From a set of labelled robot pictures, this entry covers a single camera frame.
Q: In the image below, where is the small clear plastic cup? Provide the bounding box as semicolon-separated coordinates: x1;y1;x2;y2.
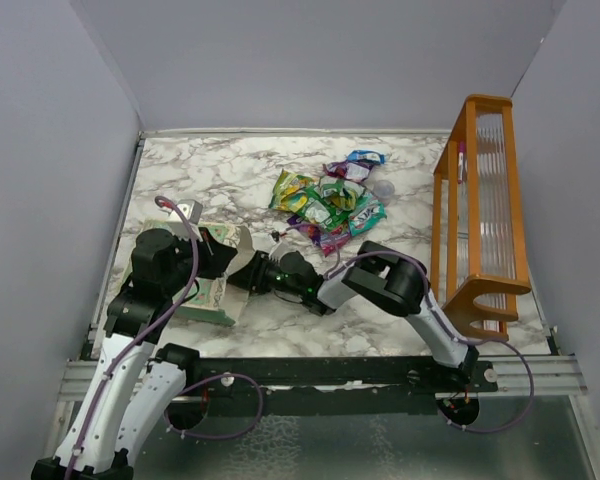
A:
373;180;395;199

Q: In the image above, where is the green yellow snack packet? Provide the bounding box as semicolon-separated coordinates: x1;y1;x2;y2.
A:
269;169;317;212

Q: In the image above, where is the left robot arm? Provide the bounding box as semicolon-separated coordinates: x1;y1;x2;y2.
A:
31;228;237;479

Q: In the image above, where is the green white snack packet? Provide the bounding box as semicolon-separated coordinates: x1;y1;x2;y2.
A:
288;186;349;232

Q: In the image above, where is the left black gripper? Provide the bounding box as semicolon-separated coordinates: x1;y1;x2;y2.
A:
165;225;239;295

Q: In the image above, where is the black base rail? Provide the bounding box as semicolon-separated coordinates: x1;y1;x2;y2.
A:
167;356;497;427

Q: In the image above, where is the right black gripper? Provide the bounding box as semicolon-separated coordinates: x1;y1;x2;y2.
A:
227;250;306;298

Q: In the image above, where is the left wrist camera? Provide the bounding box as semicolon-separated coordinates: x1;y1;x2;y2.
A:
166;199;203;241

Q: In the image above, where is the blue snack packet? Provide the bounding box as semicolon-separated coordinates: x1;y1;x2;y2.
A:
346;150;386;165

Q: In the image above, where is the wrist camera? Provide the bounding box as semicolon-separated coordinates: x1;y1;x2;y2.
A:
166;199;203;241
269;231;293;262

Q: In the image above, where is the pink white marker pen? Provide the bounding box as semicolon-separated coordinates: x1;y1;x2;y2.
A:
457;141;467;184

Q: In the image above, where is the purple red snack packet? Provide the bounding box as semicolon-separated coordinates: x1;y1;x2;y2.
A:
323;161;373;183

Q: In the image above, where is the teal snack packet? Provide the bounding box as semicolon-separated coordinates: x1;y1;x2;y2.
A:
348;200;386;237

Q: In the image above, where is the purple cable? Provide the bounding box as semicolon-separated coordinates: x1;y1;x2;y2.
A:
62;196;201;479
282;222;536;434

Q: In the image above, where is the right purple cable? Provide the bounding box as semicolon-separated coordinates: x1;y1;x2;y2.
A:
282;222;536;434

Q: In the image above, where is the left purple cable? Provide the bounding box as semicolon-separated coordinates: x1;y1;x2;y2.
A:
62;196;201;479

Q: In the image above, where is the orange wooden rack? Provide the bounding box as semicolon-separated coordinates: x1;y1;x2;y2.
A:
430;94;532;340

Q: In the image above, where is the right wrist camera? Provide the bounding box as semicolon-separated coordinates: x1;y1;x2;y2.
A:
269;231;293;262

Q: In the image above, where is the green yellow small packet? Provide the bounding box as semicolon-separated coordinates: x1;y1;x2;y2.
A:
318;176;366;211

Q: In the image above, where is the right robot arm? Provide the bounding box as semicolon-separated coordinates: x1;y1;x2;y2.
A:
228;241;478;391

